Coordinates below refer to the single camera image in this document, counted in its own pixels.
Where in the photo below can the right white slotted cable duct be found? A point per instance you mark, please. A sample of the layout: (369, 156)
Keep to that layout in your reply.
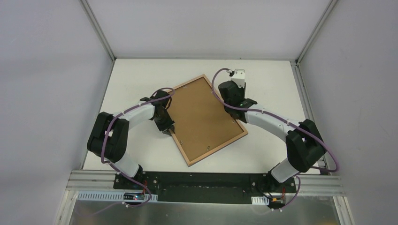
(259, 200)

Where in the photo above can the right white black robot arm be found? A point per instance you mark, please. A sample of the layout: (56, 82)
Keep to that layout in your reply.
(303, 140)

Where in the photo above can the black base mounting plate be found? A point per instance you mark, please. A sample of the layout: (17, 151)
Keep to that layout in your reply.
(224, 188)

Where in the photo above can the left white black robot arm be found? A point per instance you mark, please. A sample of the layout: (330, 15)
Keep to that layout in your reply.
(109, 135)

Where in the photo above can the aluminium rail beam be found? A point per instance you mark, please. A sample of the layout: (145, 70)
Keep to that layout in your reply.
(311, 185)

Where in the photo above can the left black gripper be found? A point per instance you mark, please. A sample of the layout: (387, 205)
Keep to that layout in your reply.
(166, 126)

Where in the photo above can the white slotted cable duct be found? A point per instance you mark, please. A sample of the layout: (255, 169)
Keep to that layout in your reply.
(259, 200)
(105, 196)

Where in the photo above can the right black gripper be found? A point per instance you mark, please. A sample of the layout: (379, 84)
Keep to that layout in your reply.
(234, 112)

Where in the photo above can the left white slotted cable duct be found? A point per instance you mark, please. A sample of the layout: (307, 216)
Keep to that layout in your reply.
(105, 196)

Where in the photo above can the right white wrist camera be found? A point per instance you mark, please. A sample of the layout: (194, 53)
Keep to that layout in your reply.
(238, 77)

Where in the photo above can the wooden picture frame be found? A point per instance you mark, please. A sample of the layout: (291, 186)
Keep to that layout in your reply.
(202, 127)

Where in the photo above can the left green circuit board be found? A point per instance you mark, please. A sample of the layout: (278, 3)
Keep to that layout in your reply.
(134, 196)

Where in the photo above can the right orange connector board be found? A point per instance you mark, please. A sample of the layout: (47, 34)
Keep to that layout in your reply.
(277, 202)

